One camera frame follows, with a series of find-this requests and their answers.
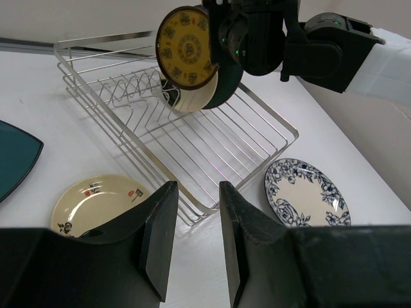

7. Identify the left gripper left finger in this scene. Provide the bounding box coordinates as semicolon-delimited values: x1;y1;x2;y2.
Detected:
1;181;179;307

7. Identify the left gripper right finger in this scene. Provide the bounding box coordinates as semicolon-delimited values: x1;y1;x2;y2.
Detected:
219;182;410;307

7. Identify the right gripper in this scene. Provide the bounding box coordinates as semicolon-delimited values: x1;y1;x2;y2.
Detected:
202;1;285;76

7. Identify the round teal plate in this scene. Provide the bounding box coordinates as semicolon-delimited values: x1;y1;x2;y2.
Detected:
203;65;243;110

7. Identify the brown gold patterned plate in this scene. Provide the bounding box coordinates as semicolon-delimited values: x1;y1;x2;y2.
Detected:
155;6;217;90

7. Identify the cream plate with characters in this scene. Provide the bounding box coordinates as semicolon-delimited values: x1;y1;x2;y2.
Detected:
50;174;150;237

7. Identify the plain cream plate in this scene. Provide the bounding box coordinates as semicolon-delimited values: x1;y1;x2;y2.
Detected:
161;73;218;113

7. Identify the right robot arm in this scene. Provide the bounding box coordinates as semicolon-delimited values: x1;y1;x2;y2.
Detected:
202;1;410;106

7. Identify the blue floral white plate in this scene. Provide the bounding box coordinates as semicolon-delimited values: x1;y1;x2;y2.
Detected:
264;158;351;228

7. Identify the square teal plate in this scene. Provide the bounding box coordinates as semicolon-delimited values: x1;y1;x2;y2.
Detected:
0;121;44;201

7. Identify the wire dish rack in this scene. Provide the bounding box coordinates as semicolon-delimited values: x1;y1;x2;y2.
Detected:
53;31;299;226

